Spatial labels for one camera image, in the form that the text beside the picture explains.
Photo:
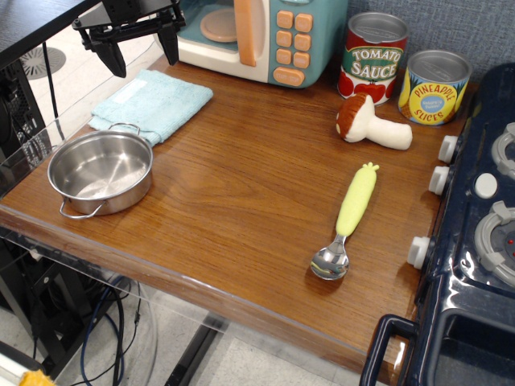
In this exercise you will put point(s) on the pineapple slices can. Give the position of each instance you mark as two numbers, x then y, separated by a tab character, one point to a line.
434	85

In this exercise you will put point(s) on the black side desk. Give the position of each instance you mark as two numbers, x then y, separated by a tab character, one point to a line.
26	24

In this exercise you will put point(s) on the stainless steel pot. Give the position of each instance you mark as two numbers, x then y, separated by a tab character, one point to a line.
102	172

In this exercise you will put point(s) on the plush mushroom toy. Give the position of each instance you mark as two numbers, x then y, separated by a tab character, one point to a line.
356	121

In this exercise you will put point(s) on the tomato sauce can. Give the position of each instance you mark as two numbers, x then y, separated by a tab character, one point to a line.
372	55

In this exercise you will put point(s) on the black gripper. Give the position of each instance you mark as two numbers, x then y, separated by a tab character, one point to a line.
113	21

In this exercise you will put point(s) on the teal toy microwave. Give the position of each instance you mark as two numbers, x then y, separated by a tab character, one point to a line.
287	43

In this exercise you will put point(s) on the spoon with yellow handle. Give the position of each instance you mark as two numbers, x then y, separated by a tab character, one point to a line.
331	263

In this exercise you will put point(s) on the dark blue toy stove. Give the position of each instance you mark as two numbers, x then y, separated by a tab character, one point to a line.
463	332

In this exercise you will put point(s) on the white stove knob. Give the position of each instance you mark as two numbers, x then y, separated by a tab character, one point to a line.
447	148
438	179
418	250

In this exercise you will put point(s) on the light blue towel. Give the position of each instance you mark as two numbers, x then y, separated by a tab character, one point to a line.
153	105

